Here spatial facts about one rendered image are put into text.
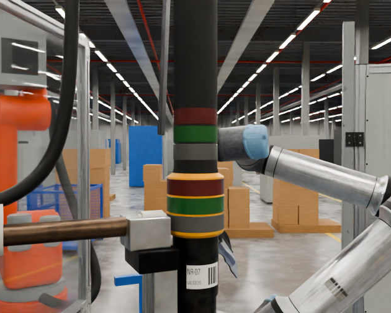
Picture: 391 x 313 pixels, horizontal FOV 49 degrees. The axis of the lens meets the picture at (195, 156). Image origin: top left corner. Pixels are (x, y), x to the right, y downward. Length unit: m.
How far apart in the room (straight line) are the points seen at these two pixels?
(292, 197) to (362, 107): 6.38
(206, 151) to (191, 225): 0.05
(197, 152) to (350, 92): 1.86
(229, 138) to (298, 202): 7.59
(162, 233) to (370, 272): 0.62
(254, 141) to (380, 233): 0.30
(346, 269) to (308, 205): 7.69
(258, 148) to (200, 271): 0.61
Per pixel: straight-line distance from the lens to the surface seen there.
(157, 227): 0.30
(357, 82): 2.16
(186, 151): 0.31
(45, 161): 0.29
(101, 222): 0.30
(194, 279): 0.32
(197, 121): 0.31
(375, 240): 0.88
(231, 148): 0.91
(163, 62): 0.33
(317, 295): 0.88
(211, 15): 0.33
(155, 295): 0.31
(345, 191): 1.02
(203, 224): 0.31
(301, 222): 8.56
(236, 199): 7.82
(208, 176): 0.31
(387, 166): 2.16
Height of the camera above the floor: 1.61
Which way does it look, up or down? 1 degrees down
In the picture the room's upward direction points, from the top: straight up
